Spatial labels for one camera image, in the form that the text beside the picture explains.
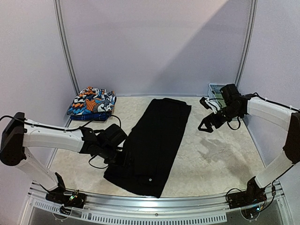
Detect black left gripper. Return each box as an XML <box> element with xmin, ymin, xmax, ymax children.
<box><xmin>99</xmin><ymin>144</ymin><xmax>134</xmax><ymax>168</ymax></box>

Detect black trousers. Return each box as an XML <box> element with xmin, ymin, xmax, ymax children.
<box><xmin>104</xmin><ymin>98</ymin><xmax>191</xmax><ymax>198</ymax></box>

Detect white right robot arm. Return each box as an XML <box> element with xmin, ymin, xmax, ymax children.
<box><xmin>198</xmin><ymin>84</ymin><xmax>300</xmax><ymax>204</ymax></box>

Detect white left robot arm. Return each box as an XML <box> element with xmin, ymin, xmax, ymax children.
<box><xmin>0</xmin><ymin>112</ymin><xmax>130</xmax><ymax>203</ymax></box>

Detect light blue plastic basket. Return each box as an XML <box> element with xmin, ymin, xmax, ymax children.
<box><xmin>208</xmin><ymin>83</ymin><xmax>225</xmax><ymax>107</ymax></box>

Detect colourful patterned folded shorts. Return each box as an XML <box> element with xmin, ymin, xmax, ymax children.
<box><xmin>67</xmin><ymin>86</ymin><xmax>117</xmax><ymax>116</ymax></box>

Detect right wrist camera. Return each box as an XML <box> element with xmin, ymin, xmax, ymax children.
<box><xmin>199</xmin><ymin>97</ymin><xmax>220</xmax><ymax>114</ymax></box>

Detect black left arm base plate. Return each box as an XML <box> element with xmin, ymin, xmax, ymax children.
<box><xmin>43</xmin><ymin>172</ymin><xmax>87</xmax><ymax>209</ymax></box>

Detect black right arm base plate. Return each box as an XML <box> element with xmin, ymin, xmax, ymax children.
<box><xmin>225</xmin><ymin>185</ymin><xmax>267</xmax><ymax>211</ymax></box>

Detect aluminium front rail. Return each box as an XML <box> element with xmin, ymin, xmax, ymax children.
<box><xmin>20</xmin><ymin>182</ymin><xmax>293</xmax><ymax>225</ymax></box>

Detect right aluminium frame post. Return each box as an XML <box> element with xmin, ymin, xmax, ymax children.
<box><xmin>235</xmin><ymin>0</ymin><xmax>258</xmax><ymax>88</ymax></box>

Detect aluminium frame post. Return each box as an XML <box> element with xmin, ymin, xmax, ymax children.
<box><xmin>235</xmin><ymin>0</ymin><xmax>258</xmax><ymax>88</ymax></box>
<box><xmin>53</xmin><ymin>0</ymin><xmax>80</xmax><ymax>95</ymax></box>

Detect left aluminium frame post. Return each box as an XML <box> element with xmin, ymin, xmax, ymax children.
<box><xmin>53</xmin><ymin>0</ymin><xmax>80</xmax><ymax>95</ymax></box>

